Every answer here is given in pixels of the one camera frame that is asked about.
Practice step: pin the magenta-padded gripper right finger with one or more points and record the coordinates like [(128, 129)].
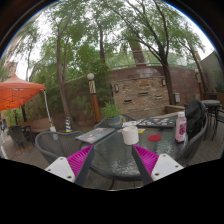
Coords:
[(165, 165)]

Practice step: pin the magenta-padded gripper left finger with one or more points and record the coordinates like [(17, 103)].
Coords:
[(60, 168)]

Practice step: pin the purple juice bottle white cap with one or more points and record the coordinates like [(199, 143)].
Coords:
[(180, 128)]

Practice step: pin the flat round red coaster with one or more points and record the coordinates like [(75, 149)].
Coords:
[(154, 138)]

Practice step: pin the blue yellow striped cone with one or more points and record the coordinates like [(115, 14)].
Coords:
[(68, 126)]

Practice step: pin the black laptop with stickers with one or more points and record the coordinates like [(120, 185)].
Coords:
[(156, 122)]

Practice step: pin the white cup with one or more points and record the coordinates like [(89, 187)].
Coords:
[(130, 135)]

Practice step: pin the silver laptop with stickers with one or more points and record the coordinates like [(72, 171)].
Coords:
[(95, 135)]

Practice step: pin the dark patio chair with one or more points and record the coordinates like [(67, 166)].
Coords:
[(20, 136)]

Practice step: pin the white sticker sheet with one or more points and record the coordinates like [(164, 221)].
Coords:
[(130, 123)]

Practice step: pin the green plant in teal pot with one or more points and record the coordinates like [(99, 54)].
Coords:
[(113, 120)]

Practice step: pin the dark round patio table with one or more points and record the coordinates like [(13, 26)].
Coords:
[(210, 103)]

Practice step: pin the tall dark-trunked tree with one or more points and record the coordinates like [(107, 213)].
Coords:
[(167, 83)]

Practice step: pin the orange canopy tent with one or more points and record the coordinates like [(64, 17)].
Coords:
[(16, 93)]

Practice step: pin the grey wall utility box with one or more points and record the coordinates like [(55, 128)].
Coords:
[(177, 97)]

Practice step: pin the globe-topped lamp post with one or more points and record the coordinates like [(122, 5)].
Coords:
[(95, 106)]

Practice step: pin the small wall lamp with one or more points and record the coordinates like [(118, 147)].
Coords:
[(116, 88), (163, 82)]

